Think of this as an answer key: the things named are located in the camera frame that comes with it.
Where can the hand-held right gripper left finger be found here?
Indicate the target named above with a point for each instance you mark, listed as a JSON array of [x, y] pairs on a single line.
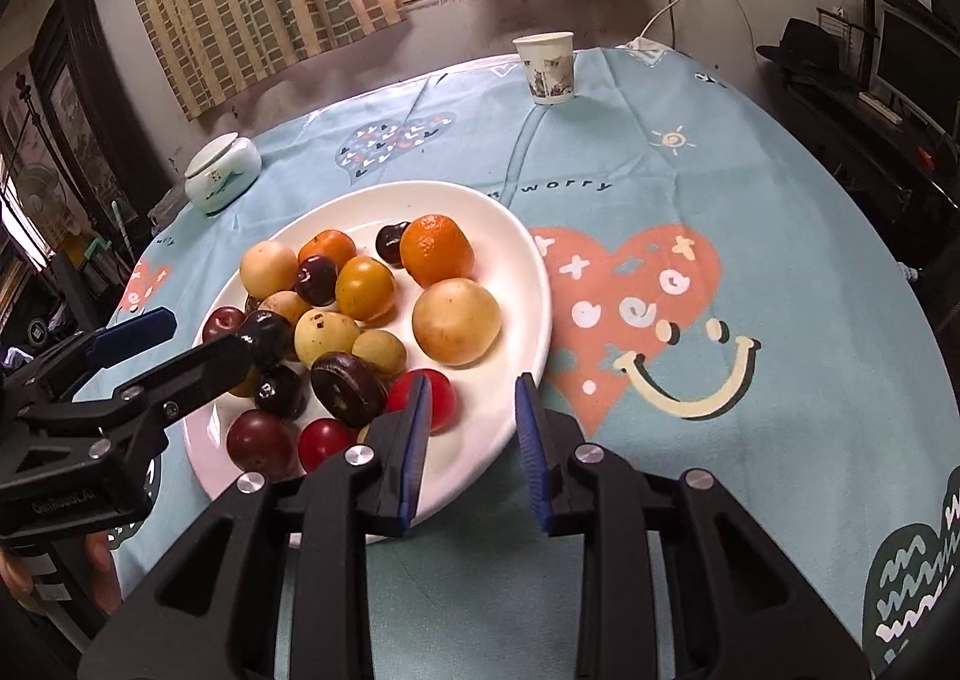
[[416, 447]]

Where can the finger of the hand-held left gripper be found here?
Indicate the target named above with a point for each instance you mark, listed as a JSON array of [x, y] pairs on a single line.
[[217, 361], [135, 335]]

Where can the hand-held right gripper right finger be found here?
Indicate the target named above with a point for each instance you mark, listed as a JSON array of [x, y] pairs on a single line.
[[529, 447]]

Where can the dark red plum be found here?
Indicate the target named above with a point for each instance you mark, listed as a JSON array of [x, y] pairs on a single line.
[[221, 324]]

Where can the bright red plum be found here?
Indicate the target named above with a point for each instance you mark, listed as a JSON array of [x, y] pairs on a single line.
[[444, 401], [322, 441]]

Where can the tan longan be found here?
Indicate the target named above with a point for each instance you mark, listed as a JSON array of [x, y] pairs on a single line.
[[379, 352], [364, 434]]

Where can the dark purple mangosteen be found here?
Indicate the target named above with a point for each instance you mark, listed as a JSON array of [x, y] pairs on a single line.
[[349, 389]]

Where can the spotted pale yellow fruit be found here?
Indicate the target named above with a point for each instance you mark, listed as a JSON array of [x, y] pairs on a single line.
[[326, 339]]

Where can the large pale yellow fruit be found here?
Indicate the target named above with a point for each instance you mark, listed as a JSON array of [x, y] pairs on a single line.
[[455, 321]]

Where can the small orange mandarin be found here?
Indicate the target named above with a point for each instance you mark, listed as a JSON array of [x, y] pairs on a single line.
[[330, 247]]

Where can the orange yellow round fruit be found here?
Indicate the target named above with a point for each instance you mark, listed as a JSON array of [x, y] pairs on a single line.
[[365, 288]]

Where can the large orange mandarin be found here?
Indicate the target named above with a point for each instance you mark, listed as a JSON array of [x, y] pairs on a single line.
[[436, 251]]

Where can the white oval plate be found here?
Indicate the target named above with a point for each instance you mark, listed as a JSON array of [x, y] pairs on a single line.
[[495, 252]]

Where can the person's left hand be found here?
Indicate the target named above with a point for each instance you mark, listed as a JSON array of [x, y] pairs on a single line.
[[101, 567]]

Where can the green plastic object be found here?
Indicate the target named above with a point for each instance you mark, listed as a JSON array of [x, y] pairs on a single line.
[[97, 249]]

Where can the standing fan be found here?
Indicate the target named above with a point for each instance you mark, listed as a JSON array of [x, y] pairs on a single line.
[[37, 188]]

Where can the white ceramic lidded jar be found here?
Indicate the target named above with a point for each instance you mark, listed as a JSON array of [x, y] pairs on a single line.
[[221, 173]]

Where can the dark framed picture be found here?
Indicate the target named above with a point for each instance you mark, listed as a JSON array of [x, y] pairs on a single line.
[[75, 95]]

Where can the printed paper cup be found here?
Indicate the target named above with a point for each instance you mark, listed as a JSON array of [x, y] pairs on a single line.
[[546, 68]]

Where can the black computer desk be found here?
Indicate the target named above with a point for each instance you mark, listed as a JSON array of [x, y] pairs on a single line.
[[847, 140]]

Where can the black hat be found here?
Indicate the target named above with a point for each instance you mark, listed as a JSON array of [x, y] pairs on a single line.
[[806, 46]]

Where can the computer monitor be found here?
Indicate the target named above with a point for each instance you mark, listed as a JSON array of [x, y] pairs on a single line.
[[915, 65]]

